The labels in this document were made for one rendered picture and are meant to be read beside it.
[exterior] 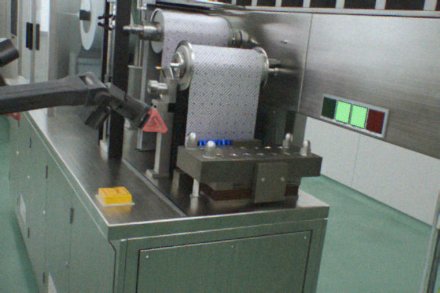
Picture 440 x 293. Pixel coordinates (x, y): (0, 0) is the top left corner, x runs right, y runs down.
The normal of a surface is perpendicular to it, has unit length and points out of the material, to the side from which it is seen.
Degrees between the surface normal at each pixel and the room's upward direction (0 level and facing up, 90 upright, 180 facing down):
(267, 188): 90
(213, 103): 90
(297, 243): 90
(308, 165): 90
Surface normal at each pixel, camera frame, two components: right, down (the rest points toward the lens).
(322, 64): -0.88, 0.01
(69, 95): 0.50, 0.63
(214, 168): 0.46, 0.25
